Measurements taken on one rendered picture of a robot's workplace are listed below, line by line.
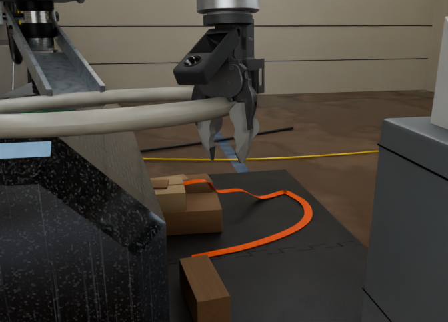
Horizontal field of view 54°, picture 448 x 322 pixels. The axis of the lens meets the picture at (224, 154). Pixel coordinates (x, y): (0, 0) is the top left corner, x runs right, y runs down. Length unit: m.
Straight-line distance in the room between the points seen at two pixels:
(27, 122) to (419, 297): 0.76
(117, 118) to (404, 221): 0.63
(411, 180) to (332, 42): 6.11
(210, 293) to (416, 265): 0.85
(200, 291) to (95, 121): 1.16
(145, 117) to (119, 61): 5.84
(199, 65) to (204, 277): 1.23
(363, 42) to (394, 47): 0.54
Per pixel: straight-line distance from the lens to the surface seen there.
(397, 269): 1.01
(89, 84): 1.08
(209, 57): 0.57
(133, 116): 0.54
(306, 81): 6.87
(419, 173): 0.90
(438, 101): 0.97
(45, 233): 1.03
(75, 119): 0.54
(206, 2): 0.63
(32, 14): 1.38
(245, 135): 0.63
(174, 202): 2.19
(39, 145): 1.04
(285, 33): 6.70
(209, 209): 2.22
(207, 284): 1.66
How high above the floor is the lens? 1.05
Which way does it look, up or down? 17 degrees down
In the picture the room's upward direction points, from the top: straight up
